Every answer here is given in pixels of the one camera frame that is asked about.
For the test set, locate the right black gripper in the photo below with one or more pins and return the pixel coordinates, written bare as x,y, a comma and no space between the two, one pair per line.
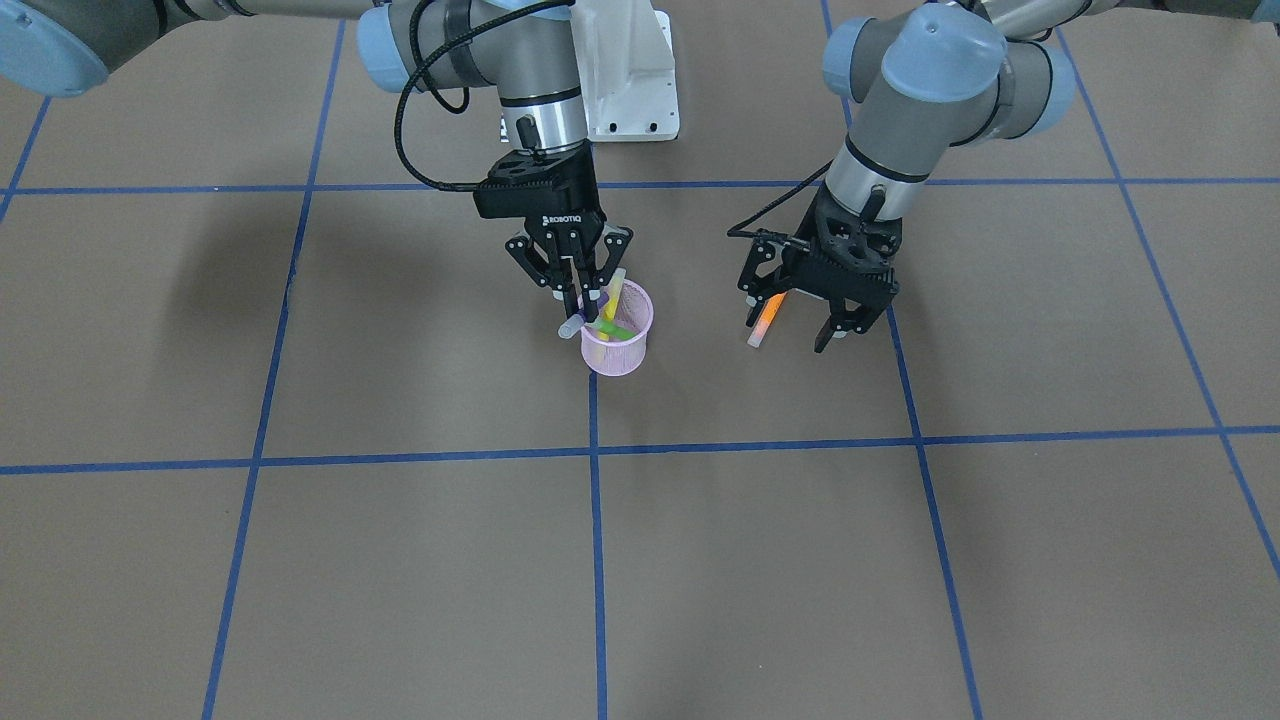
572,217

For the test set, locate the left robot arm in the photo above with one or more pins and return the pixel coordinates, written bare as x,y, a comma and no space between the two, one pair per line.
944,75

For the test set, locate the yellow marker pen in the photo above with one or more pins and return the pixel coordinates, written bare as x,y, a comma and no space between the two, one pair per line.
613,292

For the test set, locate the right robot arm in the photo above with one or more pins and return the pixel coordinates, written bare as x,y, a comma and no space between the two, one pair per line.
486,104

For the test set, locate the orange marker pen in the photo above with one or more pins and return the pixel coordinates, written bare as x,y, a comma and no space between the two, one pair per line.
766,312

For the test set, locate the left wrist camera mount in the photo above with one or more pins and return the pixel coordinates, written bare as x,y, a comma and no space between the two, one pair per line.
864,246

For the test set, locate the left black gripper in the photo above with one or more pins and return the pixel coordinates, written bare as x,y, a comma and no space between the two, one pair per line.
762,272

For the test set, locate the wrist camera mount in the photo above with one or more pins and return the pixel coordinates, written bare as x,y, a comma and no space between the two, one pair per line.
864,246
513,188

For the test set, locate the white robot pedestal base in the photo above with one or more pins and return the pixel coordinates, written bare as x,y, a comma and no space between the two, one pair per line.
628,71

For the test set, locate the pink mesh pen holder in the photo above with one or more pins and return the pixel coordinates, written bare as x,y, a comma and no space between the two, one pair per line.
619,347

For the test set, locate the green marker pen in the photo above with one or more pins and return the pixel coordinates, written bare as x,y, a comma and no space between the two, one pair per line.
610,331

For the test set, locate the purple marker pen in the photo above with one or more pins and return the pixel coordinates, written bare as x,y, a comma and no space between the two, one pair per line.
576,322

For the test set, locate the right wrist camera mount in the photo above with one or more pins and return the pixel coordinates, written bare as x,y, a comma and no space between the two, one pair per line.
513,188

